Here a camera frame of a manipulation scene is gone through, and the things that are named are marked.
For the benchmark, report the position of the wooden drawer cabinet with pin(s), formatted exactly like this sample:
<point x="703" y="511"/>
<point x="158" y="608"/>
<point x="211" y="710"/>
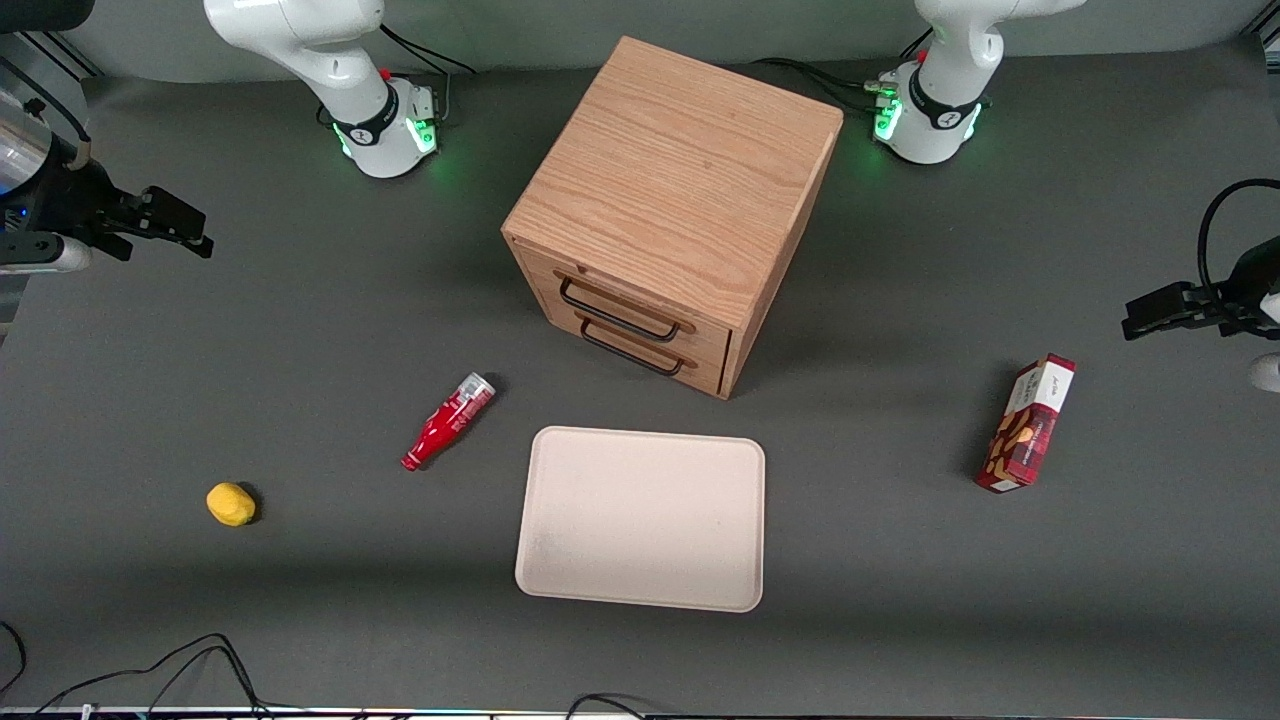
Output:
<point x="680" y="170"/>

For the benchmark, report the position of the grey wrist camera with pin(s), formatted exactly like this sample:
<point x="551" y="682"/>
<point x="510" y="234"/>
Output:
<point x="45" y="254"/>
<point x="1268" y="372"/>

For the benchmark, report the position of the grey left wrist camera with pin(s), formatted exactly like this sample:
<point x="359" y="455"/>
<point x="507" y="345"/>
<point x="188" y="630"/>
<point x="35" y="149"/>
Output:
<point x="1268" y="372"/>

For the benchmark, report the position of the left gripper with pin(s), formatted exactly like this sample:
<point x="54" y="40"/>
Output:
<point x="1243" y="291"/>

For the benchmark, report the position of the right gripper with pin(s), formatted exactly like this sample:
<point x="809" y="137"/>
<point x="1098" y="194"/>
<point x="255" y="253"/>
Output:
<point x="76" y="205"/>

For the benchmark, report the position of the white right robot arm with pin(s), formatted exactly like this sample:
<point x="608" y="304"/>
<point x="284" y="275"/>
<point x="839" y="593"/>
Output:
<point x="335" y="65"/>

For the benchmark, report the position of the aluminium frame rail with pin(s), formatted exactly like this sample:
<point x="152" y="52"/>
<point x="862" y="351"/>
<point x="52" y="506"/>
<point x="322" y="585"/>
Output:
<point x="60" y="55"/>
<point x="1268" y="30"/>

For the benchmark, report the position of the red snack box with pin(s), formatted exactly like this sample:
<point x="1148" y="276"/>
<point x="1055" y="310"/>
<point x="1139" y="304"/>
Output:
<point x="1028" y="425"/>

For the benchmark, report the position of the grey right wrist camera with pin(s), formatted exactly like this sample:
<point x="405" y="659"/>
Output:
<point x="45" y="254"/>

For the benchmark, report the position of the yellow lemon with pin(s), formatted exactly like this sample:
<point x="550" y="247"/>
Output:
<point x="230" y="504"/>

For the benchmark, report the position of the wooden drawer front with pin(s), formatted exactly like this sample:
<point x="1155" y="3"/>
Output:
<point x="640" y="300"/>
<point x="650" y="360"/>

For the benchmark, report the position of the beige rectangular tray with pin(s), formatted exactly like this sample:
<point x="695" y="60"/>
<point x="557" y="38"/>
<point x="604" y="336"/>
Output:
<point x="645" y="518"/>

